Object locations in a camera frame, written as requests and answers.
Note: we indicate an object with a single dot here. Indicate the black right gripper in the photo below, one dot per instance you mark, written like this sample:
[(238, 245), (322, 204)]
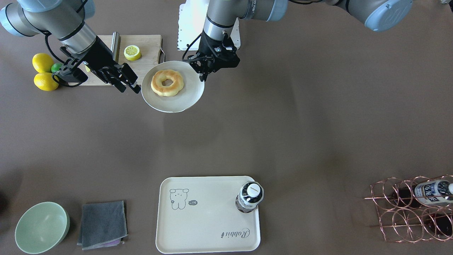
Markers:
[(100, 56)]

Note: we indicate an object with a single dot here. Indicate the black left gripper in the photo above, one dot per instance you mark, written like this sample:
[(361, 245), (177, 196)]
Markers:
[(206, 45)]

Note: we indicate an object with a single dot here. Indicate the round white plate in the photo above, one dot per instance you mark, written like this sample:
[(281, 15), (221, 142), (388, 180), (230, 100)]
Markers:
[(186, 98)]

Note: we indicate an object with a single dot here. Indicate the glazed yellow donut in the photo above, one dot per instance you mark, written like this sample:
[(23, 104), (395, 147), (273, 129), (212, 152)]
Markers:
[(167, 83)]

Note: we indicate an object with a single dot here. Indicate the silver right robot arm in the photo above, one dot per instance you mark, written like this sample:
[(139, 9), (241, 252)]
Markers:
[(65, 19)]

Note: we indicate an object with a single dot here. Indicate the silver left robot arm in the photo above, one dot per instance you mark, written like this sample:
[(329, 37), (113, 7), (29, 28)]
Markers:
[(377, 15)]

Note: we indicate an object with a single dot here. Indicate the dark drink bottle on tray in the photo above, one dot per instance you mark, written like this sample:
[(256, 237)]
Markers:
[(250, 195)]

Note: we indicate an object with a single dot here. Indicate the cream rectangular tray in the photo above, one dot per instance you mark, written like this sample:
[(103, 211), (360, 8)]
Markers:
[(198, 214)]

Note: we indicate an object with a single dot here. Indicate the half lemon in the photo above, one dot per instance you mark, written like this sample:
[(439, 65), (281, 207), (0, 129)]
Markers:
[(132, 53)]

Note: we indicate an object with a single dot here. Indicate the wooden cutting board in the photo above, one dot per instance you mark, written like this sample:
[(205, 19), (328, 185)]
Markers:
[(149, 46)]

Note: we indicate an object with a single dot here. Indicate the silver black-tipped knife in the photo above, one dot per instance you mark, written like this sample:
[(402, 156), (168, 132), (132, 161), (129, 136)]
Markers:
[(115, 46)]

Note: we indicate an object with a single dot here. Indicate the green lime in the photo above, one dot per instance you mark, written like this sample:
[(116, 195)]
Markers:
[(55, 67)]

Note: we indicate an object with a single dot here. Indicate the whole yellow lemon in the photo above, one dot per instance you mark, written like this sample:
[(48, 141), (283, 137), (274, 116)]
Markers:
[(42, 63), (45, 82)]

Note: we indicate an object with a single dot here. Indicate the grey folded cloth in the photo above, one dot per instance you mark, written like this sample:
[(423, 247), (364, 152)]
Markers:
[(102, 225)]

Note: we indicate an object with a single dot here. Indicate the mint green bowl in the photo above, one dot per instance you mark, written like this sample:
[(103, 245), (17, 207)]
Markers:
[(42, 227)]

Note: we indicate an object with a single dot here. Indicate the dark bottle in rack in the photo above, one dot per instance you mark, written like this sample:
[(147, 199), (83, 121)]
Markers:
[(428, 193), (438, 225)]

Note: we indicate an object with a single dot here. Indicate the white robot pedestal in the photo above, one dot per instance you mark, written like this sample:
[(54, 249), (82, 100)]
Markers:
[(191, 20)]

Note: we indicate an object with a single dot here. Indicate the copper wire bottle rack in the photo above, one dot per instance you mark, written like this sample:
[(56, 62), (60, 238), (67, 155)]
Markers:
[(401, 224)]

